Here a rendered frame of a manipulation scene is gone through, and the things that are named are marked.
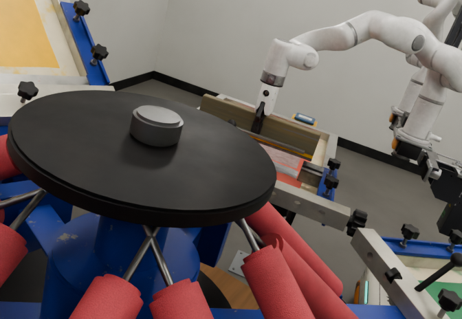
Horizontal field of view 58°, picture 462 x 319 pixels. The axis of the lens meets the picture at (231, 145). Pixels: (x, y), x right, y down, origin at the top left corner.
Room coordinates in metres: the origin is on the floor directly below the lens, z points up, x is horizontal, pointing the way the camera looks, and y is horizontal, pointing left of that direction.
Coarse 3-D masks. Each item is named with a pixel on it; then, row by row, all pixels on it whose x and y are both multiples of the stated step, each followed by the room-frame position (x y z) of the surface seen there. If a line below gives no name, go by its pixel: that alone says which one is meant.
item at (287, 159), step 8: (272, 152) 1.47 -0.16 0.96; (280, 152) 1.49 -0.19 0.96; (272, 160) 1.39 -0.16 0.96; (280, 160) 1.41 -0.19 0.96; (288, 160) 1.43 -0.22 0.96; (296, 160) 1.46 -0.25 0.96; (296, 168) 1.38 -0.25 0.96; (280, 176) 1.28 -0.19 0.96; (288, 176) 1.29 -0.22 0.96; (296, 184) 1.25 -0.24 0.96
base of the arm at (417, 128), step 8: (416, 104) 1.59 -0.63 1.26; (424, 104) 1.56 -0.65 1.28; (432, 104) 1.55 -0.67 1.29; (416, 112) 1.58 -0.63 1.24; (424, 112) 1.56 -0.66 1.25; (432, 112) 1.55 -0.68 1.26; (408, 120) 1.59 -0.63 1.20; (416, 120) 1.57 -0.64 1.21; (424, 120) 1.55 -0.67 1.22; (432, 120) 1.56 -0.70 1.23; (400, 128) 1.64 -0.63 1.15; (408, 128) 1.58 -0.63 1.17; (416, 128) 1.56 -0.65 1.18; (424, 128) 1.55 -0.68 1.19; (408, 136) 1.55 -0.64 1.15; (416, 136) 1.55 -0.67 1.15; (424, 136) 1.56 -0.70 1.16; (432, 136) 1.56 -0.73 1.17
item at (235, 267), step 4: (292, 116) 2.04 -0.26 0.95; (316, 124) 2.03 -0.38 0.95; (240, 252) 2.13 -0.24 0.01; (244, 252) 2.14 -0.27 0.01; (236, 256) 2.08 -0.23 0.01; (240, 256) 2.09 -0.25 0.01; (244, 256) 2.10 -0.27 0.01; (236, 260) 2.05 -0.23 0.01; (240, 260) 2.06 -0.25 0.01; (232, 264) 2.00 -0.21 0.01; (236, 264) 2.01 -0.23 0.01; (240, 264) 2.02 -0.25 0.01; (232, 268) 1.96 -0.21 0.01; (236, 268) 1.97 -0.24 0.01; (240, 268) 1.98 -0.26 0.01; (232, 272) 1.93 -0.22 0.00; (236, 272) 1.94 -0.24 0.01; (240, 272) 1.95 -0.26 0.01; (244, 276) 1.92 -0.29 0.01
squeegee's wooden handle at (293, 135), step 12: (204, 96) 1.33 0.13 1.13; (204, 108) 1.32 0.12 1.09; (216, 108) 1.32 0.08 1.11; (228, 108) 1.31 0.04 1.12; (240, 108) 1.30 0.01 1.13; (240, 120) 1.30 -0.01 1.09; (252, 120) 1.29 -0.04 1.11; (264, 120) 1.29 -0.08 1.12; (276, 120) 1.28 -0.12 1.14; (264, 132) 1.28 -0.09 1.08; (276, 132) 1.28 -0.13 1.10; (288, 132) 1.27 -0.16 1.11; (300, 132) 1.26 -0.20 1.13; (312, 132) 1.26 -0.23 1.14; (300, 144) 1.26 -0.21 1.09; (312, 144) 1.26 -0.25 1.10
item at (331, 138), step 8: (216, 96) 1.86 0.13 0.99; (224, 96) 1.90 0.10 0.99; (240, 104) 1.87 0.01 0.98; (248, 104) 1.88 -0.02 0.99; (272, 112) 1.87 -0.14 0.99; (288, 120) 1.83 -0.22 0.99; (296, 120) 1.86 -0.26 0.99; (312, 128) 1.81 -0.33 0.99; (320, 136) 1.80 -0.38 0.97; (328, 136) 1.80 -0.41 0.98; (336, 136) 1.80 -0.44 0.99; (328, 144) 1.65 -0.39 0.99; (336, 144) 1.68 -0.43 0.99; (328, 152) 1.56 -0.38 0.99; (328, 160) 1.46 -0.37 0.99
